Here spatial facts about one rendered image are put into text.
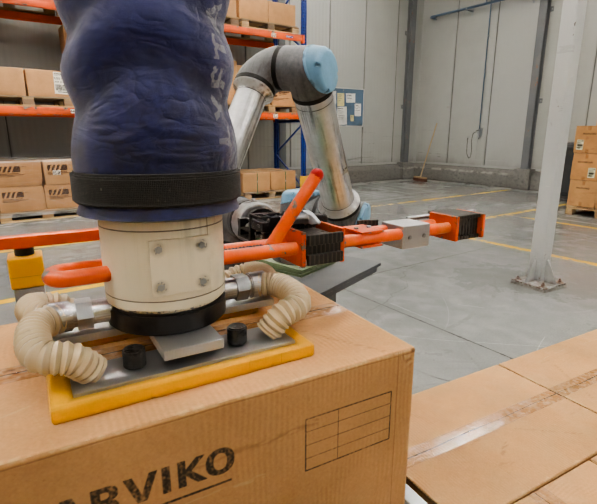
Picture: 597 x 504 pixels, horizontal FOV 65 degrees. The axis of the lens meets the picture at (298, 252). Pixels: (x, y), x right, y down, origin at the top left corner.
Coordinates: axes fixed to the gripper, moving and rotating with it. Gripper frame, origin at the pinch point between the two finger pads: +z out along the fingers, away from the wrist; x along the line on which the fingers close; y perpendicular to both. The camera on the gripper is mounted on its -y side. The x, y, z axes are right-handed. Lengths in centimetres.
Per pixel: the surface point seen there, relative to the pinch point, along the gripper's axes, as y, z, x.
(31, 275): 45, -46, -12
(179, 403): 30.0, 17.2, -13.4
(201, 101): 23.5, 10.0, 21.6
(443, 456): -33, 3, -53
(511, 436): -52, 6, -53
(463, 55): -906, -796, 222
